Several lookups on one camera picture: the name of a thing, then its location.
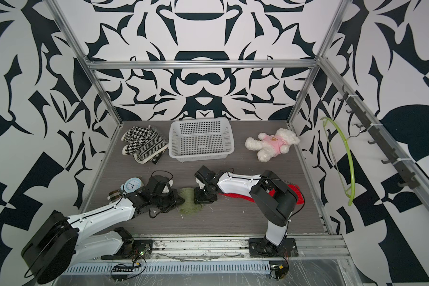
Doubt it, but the green knitted scarf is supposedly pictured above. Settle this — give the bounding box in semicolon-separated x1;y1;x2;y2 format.
178;187;203;216

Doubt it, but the red knitted scarf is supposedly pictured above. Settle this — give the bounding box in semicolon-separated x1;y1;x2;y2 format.
217;184;305;206

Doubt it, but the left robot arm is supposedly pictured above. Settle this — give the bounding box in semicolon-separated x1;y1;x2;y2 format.
21;175;185;284

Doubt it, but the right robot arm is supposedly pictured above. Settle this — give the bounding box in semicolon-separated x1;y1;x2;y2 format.
194;166;299;249

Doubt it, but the black white houndstooth scarf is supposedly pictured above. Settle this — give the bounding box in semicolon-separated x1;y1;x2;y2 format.
121;125;169;164

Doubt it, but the white plastic basket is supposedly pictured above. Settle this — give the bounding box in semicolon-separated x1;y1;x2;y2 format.
168;118;235;162

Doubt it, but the light blue alarm clock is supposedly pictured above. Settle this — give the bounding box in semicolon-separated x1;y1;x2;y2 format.
120;177;143;195

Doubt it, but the white teddy bear pink shirt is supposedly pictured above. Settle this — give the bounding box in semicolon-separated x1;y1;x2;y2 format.
245;128;300;163

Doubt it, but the black connector hub left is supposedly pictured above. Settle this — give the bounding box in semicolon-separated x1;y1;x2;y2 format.
110;263;135;275

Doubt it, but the black connector hub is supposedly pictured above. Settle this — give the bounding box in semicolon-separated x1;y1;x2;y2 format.
110;263;135;275
269;264;289;281

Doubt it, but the black connector hub right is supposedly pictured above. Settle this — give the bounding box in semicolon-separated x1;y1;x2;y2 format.
269;264;289;281

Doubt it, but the green clothes hanger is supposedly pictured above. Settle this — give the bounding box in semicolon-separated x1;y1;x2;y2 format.
320;117;356;207

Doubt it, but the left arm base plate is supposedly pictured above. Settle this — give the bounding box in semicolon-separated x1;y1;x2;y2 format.
101;240;154;260

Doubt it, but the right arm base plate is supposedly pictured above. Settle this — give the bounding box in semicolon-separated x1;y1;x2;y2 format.
248;238;299;258

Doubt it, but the white slotted cable duct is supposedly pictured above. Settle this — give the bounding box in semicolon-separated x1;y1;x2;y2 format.
63;260;271;275

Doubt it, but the grey wall hook rail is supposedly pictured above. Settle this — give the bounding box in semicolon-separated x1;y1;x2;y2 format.
339;85;421;189

